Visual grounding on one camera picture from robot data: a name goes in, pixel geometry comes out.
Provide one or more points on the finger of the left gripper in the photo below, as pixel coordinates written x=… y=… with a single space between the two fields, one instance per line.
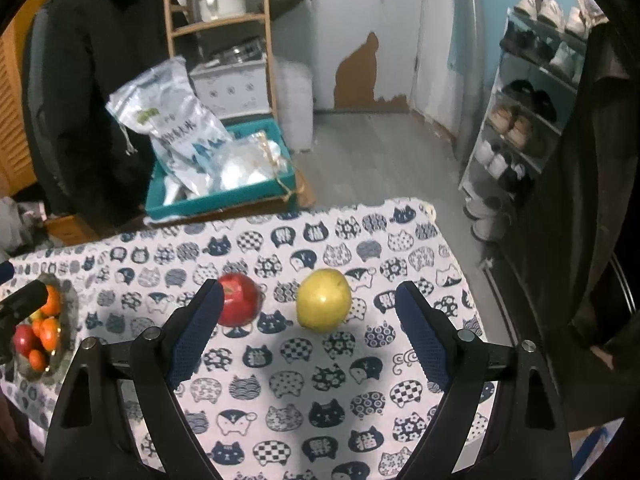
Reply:
x=24 y=301
x=6 y=272

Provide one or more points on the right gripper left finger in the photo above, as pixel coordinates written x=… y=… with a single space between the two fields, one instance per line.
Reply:
x=89 y=435

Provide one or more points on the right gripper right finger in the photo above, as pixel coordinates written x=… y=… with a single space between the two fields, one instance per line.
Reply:
x=526 y=436

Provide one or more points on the large orange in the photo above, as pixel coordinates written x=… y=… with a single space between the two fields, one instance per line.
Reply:
x=50 y=334
x=53 y=305

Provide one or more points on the green apple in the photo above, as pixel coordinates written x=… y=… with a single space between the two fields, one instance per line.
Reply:
x=323 y=301

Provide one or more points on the red apple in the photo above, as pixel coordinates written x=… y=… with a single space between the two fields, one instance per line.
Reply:
x=242 y=300
x=25 y=340

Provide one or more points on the small orange front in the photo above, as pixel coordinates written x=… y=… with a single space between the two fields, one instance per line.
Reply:
x=36 y=327

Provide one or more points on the grey clothes pile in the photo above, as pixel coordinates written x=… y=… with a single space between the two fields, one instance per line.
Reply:
x=22 y=226

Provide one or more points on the small mandarin orange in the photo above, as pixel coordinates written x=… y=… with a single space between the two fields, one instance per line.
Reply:
x=38 y=361

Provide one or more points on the green glass bowl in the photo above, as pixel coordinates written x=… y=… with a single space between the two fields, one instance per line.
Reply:
x=59 y=360

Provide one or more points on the orange louvered wardrobe door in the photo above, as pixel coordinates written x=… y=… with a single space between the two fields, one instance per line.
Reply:
x=16 y=163

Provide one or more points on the dark garment at right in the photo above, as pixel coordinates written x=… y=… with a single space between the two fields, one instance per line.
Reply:
x=573 y=247

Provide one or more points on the cat pattern tablecloth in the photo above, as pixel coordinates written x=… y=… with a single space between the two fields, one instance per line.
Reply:
x=271 y=399

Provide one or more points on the white printed rice bag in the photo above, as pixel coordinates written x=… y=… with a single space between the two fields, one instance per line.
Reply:
x=160 y=103

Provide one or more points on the clear plastic bag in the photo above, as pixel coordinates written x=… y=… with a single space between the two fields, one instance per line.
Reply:
x=248 y=161

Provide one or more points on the black hanging coat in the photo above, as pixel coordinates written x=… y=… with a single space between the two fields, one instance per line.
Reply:
x=77 y=54

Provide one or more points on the teal storage box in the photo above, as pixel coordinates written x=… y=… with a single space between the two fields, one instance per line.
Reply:
x=158 y=207

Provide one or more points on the white storage cabinet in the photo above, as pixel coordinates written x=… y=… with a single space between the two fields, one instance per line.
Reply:
x=233 y=90

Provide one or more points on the wooden ladder shelf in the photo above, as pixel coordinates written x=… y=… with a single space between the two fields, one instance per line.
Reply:
x=182 y=20

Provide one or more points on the grey shoe rack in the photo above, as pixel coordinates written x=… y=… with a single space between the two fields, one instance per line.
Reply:
x=530 y=98

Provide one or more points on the steel pot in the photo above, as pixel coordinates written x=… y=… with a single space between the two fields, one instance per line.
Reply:
x=250 y=50

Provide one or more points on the white door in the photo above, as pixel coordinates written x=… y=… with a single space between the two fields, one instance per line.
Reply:
x=387 y=55

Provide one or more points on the white enamel pot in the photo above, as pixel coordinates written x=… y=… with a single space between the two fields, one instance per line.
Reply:
x=213 y=10

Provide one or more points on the grey vertical pipe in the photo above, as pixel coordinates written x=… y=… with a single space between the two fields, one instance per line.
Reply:
x=470 y=42

